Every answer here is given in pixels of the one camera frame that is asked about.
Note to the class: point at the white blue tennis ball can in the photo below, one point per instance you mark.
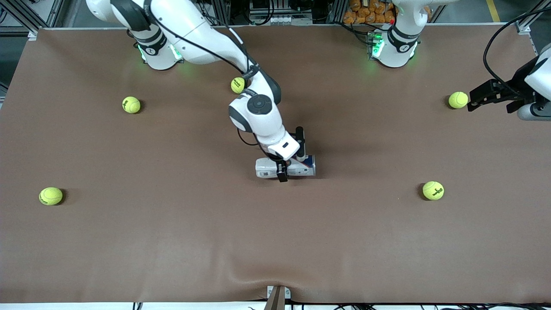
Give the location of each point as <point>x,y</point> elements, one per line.
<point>264,168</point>

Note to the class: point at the yellow-green tennis ball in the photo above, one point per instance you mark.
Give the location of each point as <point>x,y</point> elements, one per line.
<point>236,86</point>
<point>433,190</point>
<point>51,196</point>
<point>458,100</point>
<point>131,104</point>

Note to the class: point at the metal table clamp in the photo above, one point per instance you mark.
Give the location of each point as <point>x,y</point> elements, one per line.
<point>277,297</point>

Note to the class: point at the long white socket strip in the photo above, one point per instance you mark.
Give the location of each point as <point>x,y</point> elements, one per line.
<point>282,20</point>

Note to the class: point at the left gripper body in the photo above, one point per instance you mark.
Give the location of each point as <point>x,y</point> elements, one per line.
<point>518,85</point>

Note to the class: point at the brown table cover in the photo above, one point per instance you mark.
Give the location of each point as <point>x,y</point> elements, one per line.
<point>275,237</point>

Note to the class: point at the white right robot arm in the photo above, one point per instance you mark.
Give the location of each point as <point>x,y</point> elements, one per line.
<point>193,30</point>

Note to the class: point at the aluminium frame profile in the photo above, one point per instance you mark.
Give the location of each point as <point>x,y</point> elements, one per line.
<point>26,18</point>
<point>523,26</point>

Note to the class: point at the pile of orange objects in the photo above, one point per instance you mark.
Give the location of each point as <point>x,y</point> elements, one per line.
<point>370,12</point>

